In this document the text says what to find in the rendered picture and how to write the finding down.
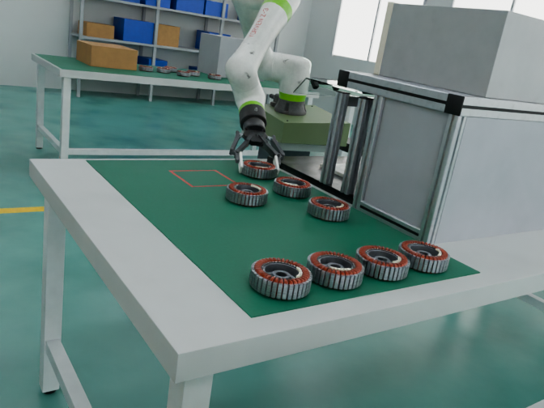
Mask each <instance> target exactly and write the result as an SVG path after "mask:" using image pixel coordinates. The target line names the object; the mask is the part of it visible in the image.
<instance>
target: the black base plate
mask: <svg viewBox="0 0 544 408"><path fill-rule="evenodd" d="M346 158H347V156H338V158H337V163H336V164H345V163H346ZM273 160H274V159H273V158H272V157H271V156H268V157H267V162H268V163H271V164H272V163H273ZM323 160H324V156H284V159H283V160H281V165H280V168H281V169H282V170H284V171H286V172H289V173H290V174H292V175H294V176H297V177H299V178H300V179H303V180H306V181H308V182H309V183H310V184H312V185H315V186H316V187H318V188H320V189H323V190H324V191H326V192H328V193H331V194H333V195H334V196H336V197H338V198H341V199H342V200H344V201H346V202H349V203H350V204H353V200H354V199H353V197H354V194H348V195H346V194H344V193H341V192H340V190H341V186H342V178H343V177H341V176H339V175H337V174H334V179H333V184H332V185H330V184H327V185H325V184H323V183H321V182H320V178H321V169H322V168H321V167H320V164H323Z"/></svg>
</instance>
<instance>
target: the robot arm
mask: <svg viewBox="0 0 544 408"><path fill-rule="evenodd" d="M232 3H233V6H234V7H235V9H236V13H237V15H238V18H239V21H240V25H241V28H242V31H243V34H244V40H243V42H242V43H241V45H240V47H239V48H238V49H237V50H236V51H235V52H234V53H233V54H232V55H231V57H230V58H229V59H228V60H227V63H226V65H225V74H226V76H227V79H228V81H229V83H230V85H231V87H232V91H233V95H234V98H235V102H236V106H237V108H238V110H239V117H240V128H241V129H242V130H243V132H244V133H240V132H239V131H238V130H237V131H236V133H235V139H234V141H233V143H232V146H231V148H230V151H229V155H234V158H235V161H236V163H237V164H239V173H241V172H242V169H243V159H242V151H243V150H244V149H245V148H246V147H248V146H249V145H251V146H258V147H261V148H262V149H264V150H265V151H266V152H267V153H268V154H269V155H270V156H271V157H272V158H273V159H274V160H273V165H275V166H276V167H277V171H276V176H278V174H279V171H280V170H279V168H280V165H281V160H283V159H284V156H285V153H284V152H283V150H282V148H281V147H280V146H279V144H278V142H277V140H276V137H275V135H272V137H269V136H267V135H266V124H267V122H266V112H265V102H266V95H265V92H264V91H263V89H262V87H261V84H260V81H259V79H262V80H266V81H271V82H276V83H278V84H279V90H278V92H279V93H276V94H275V95H274V94H270V98H271V99H273V101H271V102H270V106H272V107H274V110H275V111H276V112H278V113H282V114H287V115H292V116H303V115H306V112H307V110H306V108H305V99H306V96H307V94H297V93H293V91H294V90H295V89H296V88H297V87H298V86H299V85H300V84H301V83H302V82H303V81H304V79H305V78H310V73H311V66H312V63H311V62H310V61H309V60H308V59H307V58H305V57H300V56H296V55H290V54H285V53H276V52H273V51H272V50H271V47H270V46H271V44H272V43H273V41H274V39H275V38H276V37H277V35H278V34H279V33H280V32H281V31H282V30H283V28H284V27H285V26H286V24H287V23H288V21H289V20H290V18H291V17H292V16H293V15H294V13H295V11H296V9H297V7H298V6H299V4H300V0H232ZM241 138H243V139H244V142H243V143H242V144H241V145H240V146H239V147H238V148H237V149H236V150H235V148H236V145H237V143H238V140H240V139H241ZM267 140H268V141H269V142H270V143H268V141H267ZM270 144H271V145H270Z"/></svg>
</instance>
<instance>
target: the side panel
mask: <svg viewBox="0 0 544 408"><path fill-rule="evenodd" d="M466 118H467V117H459V116H456V115H452V114H448V113H443V112H440V111H436V110H434V109H430V108H424V107H421V106H418V105H414V104H408V103H405V102H401V101H398V100H392V99H389V98H386V97H383V96H377V95H375V99H374V103H373V107H372V114H371V118H370V122H369V127H368V133H367V137H366V142H365V146H364V150H363V157H362V161H361V165H360V170H359V176H358V180H357V185H356V189H355V196H354V200H353V204H352V207H353V208H355V209H356V210H359V211H361V212H363V213H364V214H366V215H369V216H371V217H373V218H374V219H377V220H379V221H381V222H382V223H385V224H387V225H389V226H390V227H393V228H395V229H397V230H398V231H400V232H402V233H404V234H406V235H408V236H410V237H412V238H414V239H416V240H420V241H423V242H424V243H425V242H427V243H428V244H429V243H431V244H434V241H435V238H436V232H437V229H438V226H439V222H440V216H441V214H442V210H443V207H444V201H445V198H446V195H447V192H448V186H449V182H450V179H451V176H452V173H453V167H454V164H455V161H456V157H457V152H458V148H459V145H460V142H461V136H462V133H463V129H464V126H465V121H466Z"/></svg>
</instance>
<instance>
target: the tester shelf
mask: <svg viewBox="0 0 544 408"><path fill-rule="evenodd" d="M337 85H338V86H341V87H347V88H350V89H354V90H357V91H363V92H367V93H370V94H373V95H377V96H383V97H386V98H389V99H392V100H398V101H401V102H405V103H408V104H414V105H418V106H421V107H424V108H430V109H434V110H436V111H440V112H443V113H448V114H452V115H456V116H459V117H481V118H493V119H504V120H516V121H537V122H544V104H537V103H530V102H521V101H514V100H499V99H492V98H484V97H481V96H473V95H470V94H465V93H461V92H457V91H450V90H446V89H443V88H438V87H432V86H428V85H423V84H419V83H412V82H408V81H405V80H400V79H393V78H390V77H385V76H381V75H376V74H370V73H364V72H357V71H350V70H339V74H338V82H337Z"/></svg>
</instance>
